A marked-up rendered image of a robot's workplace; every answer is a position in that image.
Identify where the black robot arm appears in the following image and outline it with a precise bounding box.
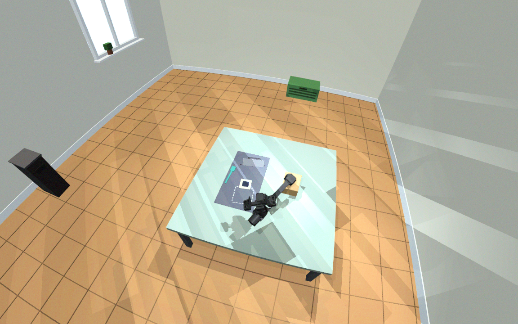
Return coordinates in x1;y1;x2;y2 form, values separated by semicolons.
248;173;296;227

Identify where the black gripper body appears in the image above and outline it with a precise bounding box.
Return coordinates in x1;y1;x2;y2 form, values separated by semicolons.
243;195;276;213

